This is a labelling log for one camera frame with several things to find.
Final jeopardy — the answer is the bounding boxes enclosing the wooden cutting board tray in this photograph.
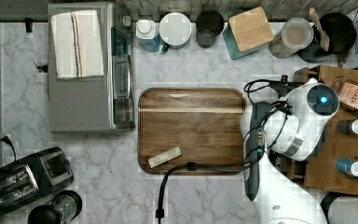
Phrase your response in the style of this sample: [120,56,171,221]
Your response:
[137,88,246,175]

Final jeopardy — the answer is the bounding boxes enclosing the blue canister with white lid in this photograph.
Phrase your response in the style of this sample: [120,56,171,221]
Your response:
[336,159,358,177]

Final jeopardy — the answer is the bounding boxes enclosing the black wall power plug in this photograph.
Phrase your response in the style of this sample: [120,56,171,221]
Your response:
[0,135,17,160]

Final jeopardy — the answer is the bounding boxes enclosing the black blender base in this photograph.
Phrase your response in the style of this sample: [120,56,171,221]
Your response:
[27,190,83,224]

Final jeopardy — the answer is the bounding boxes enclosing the orange Stash tea packets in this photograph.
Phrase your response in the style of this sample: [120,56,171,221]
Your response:
[338,82,358,109]

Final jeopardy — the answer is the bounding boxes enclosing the dark grey metal cup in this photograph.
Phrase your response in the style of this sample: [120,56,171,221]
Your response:
[196,10,225,49]

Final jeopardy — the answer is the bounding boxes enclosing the white blue supplement bottle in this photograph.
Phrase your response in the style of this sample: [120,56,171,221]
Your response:
[136,20,159,52]

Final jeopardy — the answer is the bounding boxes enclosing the black silver toaster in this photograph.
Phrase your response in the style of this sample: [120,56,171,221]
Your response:
[0,147,74,217]

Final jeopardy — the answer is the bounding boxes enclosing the dark canister with white lid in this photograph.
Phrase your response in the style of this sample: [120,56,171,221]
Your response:
[337,119,358,135]

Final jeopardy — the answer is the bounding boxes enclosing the wooden spoon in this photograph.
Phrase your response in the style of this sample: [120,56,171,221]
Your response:
[309,7,330,51]

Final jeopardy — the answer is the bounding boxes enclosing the glass jar with grains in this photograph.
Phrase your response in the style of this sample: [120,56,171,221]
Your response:
[268,18,313,59]

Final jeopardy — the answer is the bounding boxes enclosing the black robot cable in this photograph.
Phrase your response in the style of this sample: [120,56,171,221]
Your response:
[155,78,293,224]

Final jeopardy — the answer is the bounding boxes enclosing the teal canister with wooden lid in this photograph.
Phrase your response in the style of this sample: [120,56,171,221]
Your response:
[223,7,273,60]

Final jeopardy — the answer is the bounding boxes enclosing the white round lidded container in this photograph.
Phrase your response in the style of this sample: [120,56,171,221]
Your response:
[159,12,191,52]

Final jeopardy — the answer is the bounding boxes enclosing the black round pot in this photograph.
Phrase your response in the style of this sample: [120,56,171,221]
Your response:
[297,12,357,63]

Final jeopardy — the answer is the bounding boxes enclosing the small light wooden block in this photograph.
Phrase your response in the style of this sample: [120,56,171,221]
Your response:
[148,147,182,168]

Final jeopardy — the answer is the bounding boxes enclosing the wooden organizer cabinet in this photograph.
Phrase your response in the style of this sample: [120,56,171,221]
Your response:
[289,65,358,195]

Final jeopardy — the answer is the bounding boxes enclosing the silver toaster oven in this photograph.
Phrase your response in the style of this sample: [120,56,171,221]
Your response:
[48,1,135,133]

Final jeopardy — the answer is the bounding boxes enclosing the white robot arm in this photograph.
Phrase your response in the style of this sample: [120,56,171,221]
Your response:
[241,78,339,224]

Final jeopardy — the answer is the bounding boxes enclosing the striped white dish towel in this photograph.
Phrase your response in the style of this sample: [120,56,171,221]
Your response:
[51,10,104,79]

